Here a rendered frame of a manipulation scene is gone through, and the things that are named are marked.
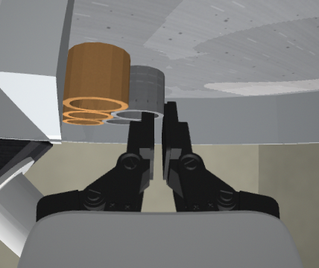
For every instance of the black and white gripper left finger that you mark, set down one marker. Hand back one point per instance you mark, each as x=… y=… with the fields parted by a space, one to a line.
x=118 y=189

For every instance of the grey metal bushing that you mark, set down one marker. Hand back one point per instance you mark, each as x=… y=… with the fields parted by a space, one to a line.
x=119 y=121
x=146 y=93

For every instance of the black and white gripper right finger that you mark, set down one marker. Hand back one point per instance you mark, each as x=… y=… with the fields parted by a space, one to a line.
x=201 y=189

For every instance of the bronze bushing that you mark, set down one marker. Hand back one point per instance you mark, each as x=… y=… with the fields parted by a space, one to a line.
x=96 y=74
x=79 y=121
x=87 y=115

